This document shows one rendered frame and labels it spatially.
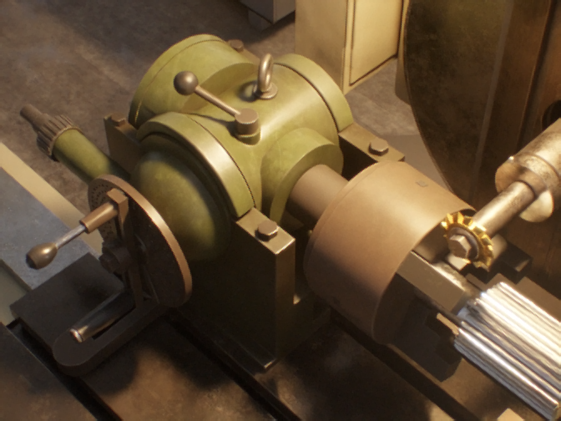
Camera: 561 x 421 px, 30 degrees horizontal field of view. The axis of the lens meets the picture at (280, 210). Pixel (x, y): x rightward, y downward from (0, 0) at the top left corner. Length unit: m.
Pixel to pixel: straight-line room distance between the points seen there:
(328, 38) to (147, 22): 2.05
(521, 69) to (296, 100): 0.27
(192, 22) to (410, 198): 2.40
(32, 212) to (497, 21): 1.00
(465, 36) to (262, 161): 0.29
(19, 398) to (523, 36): 0.76
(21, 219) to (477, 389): 0.93
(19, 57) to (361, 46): 2.08
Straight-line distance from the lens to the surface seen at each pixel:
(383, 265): 1.12
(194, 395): 1.34
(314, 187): 1.23
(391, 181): 1.16
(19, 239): 1.90
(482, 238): 1.09
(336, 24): 1.47
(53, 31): 3.52
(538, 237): 1.38
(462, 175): 1.43
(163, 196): 1.22
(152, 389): 1.35
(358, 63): 1.51
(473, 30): 1.28
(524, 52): 1.22
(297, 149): 1.24
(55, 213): 1.96
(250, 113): 1.23
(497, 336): 1.13
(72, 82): 3.31
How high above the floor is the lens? 2.14
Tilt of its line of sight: 48 degrees down
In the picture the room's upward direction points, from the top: straight up
